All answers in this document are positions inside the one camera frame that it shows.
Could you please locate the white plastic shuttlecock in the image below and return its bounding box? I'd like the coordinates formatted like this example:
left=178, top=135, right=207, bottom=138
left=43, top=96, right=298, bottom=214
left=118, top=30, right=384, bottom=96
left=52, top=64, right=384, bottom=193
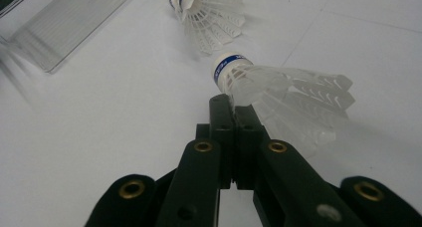
left=167, top=0, right=247, bottom=56
left=212, top=52, right=356, bottom=159

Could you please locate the clear plastic container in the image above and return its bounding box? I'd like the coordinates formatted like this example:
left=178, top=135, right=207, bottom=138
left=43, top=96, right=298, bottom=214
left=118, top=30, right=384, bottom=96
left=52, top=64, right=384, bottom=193
left=0, top=0, right=143, bottom=75

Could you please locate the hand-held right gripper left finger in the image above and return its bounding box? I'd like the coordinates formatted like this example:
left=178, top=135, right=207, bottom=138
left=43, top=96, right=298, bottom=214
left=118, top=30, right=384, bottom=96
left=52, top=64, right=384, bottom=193
left=195, top=94, right=238, bottom=190

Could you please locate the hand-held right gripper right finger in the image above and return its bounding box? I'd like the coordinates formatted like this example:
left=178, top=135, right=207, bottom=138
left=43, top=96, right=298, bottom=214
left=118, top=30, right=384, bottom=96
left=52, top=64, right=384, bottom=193
left=236, top=105, right=271, bottom=191

